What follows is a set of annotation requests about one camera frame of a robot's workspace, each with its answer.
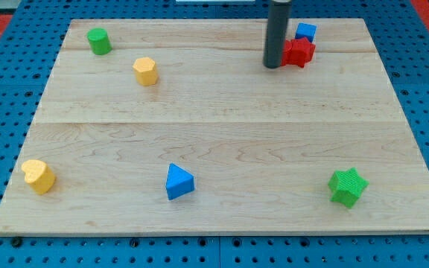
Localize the green star block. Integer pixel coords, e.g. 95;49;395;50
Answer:
328;167;369;208

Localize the green cylinder block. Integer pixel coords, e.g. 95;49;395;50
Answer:
86;28;112;55

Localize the wooden board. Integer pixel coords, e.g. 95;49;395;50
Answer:
0;19;429;237

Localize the red star block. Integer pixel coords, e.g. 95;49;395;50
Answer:
287;37;316;68

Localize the yellow heart block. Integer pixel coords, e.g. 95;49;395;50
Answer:
21;159;56;194

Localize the red circle block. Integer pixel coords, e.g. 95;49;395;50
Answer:
281;39;292;66

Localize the blue cube block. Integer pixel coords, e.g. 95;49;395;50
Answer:
294;22;317;42

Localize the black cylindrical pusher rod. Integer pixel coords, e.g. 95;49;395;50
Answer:
263;0;292;68

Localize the blue triangle block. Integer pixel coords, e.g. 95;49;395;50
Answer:
165;163;195;200

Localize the yellow hexagon block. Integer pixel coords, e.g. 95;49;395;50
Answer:
133;57;159;86

